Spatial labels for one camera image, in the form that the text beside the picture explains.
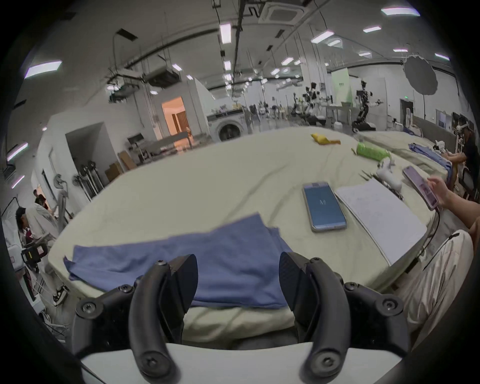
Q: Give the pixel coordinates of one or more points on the white hand controller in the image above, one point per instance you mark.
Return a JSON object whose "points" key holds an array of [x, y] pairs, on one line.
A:
{"points": [[388, 176]]}

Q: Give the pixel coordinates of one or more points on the smartphone with blue screen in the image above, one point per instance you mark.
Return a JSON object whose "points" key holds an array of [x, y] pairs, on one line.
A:
{"points": [[323, 206]]}

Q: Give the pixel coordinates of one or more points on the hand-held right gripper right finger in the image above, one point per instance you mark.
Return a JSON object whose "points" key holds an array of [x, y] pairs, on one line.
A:
{"points": [[326, 318]]}

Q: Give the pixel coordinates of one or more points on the brown carton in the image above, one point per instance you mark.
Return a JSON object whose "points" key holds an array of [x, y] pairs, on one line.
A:
{"points": [[119, 167]]}

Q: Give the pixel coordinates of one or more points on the grey reflector on stand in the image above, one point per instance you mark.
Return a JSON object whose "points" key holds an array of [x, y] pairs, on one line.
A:
{"points": [[420, 75]]}

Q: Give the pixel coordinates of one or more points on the blue garment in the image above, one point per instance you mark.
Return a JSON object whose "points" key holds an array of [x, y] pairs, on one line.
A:
{"points": [[427, 153]]}

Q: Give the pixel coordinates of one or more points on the group of people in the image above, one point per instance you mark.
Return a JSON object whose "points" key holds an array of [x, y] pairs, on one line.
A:
{"points": [[39, 225]]}

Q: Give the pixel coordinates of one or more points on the white paper sheet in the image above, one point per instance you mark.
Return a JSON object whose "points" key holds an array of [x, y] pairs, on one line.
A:
{"points": [[382, 217]]}

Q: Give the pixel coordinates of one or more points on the white washing machine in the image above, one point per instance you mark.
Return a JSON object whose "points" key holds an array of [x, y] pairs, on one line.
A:
{"points": [[228, 127]]}

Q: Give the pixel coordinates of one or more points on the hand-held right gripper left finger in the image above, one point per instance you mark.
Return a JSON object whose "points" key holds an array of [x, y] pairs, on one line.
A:
{"points": [[148, 318]]}

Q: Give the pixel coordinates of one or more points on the green bag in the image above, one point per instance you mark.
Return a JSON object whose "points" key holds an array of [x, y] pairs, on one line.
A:
{"points": [[371, 150]]}

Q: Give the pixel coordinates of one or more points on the yellow crumpled bag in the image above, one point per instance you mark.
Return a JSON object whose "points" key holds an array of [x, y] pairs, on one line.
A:
{"points": [[321, 138]]}

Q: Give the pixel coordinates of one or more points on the long metal table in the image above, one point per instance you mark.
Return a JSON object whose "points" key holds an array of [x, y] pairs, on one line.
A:
{"points": [[165, 141]]}

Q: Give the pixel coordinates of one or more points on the black humanoid robot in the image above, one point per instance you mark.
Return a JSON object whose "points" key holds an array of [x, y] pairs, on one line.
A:
{"points": [[363, 108]]}

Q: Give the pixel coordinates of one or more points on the bed with pale green sheet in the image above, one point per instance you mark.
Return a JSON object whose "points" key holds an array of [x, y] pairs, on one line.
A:
{"points": [[393, 144], [225, 180]]}

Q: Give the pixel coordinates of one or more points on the blue cloth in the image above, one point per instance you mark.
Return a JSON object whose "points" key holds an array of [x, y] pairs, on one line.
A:
{"points": [[225, 258]]}

